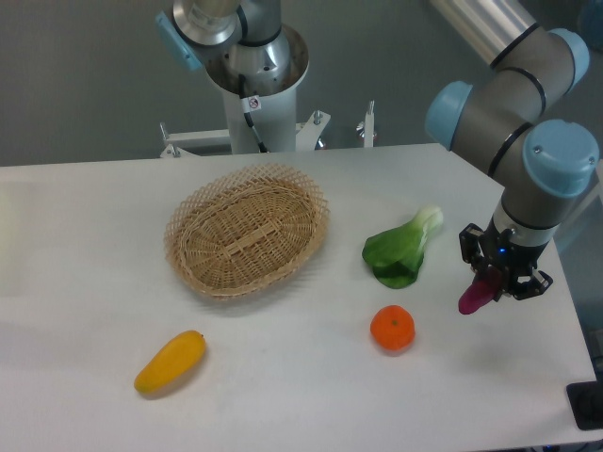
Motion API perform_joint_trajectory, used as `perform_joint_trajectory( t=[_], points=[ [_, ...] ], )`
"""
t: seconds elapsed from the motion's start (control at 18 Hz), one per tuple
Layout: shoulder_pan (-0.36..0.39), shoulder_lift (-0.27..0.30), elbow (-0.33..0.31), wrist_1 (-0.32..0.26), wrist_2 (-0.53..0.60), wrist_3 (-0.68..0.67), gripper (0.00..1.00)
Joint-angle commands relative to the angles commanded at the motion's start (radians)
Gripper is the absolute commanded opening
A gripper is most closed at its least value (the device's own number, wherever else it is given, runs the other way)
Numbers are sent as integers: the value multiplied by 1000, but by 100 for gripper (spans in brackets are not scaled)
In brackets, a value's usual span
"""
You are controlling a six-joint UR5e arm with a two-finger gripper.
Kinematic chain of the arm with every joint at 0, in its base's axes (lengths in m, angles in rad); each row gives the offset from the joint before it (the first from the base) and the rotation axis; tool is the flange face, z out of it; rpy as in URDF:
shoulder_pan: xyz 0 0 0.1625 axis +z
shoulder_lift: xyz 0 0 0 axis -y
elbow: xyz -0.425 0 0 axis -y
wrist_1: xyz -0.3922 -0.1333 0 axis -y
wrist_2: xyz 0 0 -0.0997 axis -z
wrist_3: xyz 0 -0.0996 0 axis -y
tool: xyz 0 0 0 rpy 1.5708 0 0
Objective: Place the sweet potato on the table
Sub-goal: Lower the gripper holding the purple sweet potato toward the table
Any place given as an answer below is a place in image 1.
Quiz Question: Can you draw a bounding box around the black device at table edge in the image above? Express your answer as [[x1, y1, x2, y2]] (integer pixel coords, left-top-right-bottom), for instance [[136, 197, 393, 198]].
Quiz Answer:
[[566, 381, 602, 431]]

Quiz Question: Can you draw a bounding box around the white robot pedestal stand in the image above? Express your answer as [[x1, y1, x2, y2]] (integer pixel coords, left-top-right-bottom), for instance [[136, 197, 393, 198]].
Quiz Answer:
[[158, 89, 378, 159]]

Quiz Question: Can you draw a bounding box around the purple sweet potato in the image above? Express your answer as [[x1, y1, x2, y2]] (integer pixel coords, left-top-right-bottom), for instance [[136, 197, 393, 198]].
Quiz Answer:
[[458, 267, 501, 315]]

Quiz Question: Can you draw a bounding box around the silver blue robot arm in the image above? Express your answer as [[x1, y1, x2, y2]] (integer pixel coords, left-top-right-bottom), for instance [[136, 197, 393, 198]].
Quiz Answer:
[[425, 1, 599, 314]]

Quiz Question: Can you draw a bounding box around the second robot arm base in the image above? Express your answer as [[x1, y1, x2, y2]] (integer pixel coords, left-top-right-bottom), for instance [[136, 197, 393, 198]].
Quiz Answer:
[[155, 1, 309, 98]]

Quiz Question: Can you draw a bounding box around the yellow mango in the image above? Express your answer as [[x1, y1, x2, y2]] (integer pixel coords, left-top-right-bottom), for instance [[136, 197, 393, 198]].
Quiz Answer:
[[134, 331, 206, 395]]

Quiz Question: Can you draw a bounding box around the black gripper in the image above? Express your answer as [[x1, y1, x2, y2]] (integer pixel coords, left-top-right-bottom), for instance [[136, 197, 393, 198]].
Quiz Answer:
[[459, 219, 553, 301]]

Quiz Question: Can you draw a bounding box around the woven wicker basket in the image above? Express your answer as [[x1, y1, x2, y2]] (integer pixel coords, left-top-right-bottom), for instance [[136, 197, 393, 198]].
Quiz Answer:
[[164, 164, 330, 299]]

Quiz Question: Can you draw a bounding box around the orange tangerine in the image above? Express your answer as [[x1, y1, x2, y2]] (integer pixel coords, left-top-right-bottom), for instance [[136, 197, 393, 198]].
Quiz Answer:
[[369, 305, 416, 352]]

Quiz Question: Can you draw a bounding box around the green bok choy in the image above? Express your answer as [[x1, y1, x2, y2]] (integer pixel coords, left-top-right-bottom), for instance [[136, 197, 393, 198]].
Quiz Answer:
[[362, 205, 444, 289]]

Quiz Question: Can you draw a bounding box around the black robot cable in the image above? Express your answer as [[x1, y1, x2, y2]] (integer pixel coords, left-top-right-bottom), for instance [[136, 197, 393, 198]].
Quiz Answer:
[[237, 74, 269, 154]]

